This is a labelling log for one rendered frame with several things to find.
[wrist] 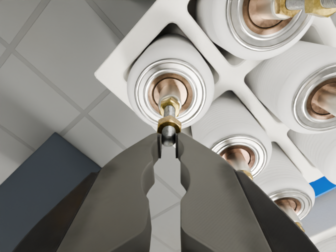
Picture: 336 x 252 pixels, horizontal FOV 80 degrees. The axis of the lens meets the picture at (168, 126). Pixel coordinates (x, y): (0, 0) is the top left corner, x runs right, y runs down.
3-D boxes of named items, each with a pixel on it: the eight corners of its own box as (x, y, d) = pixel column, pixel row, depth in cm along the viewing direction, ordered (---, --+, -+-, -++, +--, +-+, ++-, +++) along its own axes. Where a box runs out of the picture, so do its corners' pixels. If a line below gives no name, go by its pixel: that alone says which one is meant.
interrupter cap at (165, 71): (197, 47, 19) (198, 48, 19) (211, 116, 23) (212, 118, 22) (124, 69, 21) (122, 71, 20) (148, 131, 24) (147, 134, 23)
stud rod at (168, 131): (174, 105, 20) (174, 148, 14) (164, 104, 20) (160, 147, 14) (175, 96, 20) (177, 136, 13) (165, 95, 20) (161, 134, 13)
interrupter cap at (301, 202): (255, 225, 32) (257, 229, 31) (255, 190, 28) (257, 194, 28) (306, 219, 31) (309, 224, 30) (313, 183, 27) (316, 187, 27)
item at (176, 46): (191, 25, 34) (206, 33, 19) (202, 79, 39) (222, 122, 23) (138, 42, 36) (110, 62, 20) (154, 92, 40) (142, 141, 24)
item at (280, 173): (224, 160, 48) (249, 231, 32) (220, 125, 43) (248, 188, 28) (266, 154, 47) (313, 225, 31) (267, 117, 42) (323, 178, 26)
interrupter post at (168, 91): (178, 80, 21) (179, 90, 18) (183, 101, 22) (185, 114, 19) (156, 86, 21) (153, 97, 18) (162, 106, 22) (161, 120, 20)
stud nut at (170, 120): (178, 138, 16) (178, 144, 15) (156, 136, 16) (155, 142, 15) (182, 115, 15) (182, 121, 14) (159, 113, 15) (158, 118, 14)
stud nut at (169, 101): (177, 117, 19) (177, 121, 18) (159, 115, 19) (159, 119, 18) (180, 97, 18) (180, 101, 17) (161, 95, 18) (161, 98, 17)
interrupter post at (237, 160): (224, 151, 25) (231, 169, 22) (244, 149, 25) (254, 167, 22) (225, 166, 26) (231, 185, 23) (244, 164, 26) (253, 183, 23)
